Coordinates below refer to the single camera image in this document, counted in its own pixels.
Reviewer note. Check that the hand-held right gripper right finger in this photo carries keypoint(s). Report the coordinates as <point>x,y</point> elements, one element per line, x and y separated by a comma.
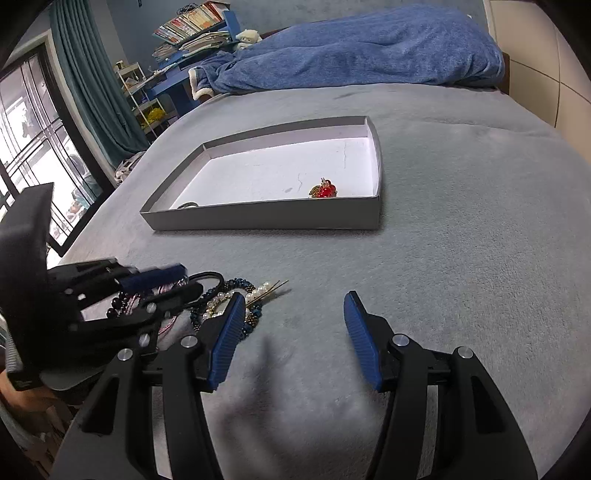
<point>362,341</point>

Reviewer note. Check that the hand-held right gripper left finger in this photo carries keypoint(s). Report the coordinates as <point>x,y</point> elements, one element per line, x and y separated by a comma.
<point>226,346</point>

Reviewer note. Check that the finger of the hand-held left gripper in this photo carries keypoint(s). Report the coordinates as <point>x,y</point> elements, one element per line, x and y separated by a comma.
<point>138,318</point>
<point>152,276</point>

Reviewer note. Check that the grey cardboard tray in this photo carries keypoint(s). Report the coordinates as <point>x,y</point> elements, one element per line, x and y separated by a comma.
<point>258,175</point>

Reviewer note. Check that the gold pearl hairpin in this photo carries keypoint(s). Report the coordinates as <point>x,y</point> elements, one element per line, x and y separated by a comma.
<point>272,288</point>

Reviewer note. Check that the black framed window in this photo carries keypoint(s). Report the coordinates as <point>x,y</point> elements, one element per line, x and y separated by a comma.
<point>41,152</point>

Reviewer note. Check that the red bead ornament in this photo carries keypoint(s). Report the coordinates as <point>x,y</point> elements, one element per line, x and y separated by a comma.
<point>325,190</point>

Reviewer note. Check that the yellow items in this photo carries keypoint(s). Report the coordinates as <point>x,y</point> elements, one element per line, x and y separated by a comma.
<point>153,115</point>

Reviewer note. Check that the blue bookshelf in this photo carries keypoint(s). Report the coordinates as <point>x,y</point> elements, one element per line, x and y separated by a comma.
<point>178,81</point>

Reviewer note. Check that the teal curtain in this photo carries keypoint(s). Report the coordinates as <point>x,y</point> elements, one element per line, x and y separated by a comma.
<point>92,78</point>

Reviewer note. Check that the stack of magazines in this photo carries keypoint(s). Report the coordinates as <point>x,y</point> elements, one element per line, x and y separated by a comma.
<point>198,44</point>

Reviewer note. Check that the white plush toy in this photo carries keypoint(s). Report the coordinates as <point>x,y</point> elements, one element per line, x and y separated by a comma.
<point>248,38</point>

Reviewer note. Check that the row of books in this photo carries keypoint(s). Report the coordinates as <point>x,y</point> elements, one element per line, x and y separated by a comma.
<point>194,21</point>

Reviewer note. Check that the blue fleece blanket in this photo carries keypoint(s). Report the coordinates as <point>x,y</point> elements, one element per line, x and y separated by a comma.
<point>360,50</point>

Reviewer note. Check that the beige padded headboard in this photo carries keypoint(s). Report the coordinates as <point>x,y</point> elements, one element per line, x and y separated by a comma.
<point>545,60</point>

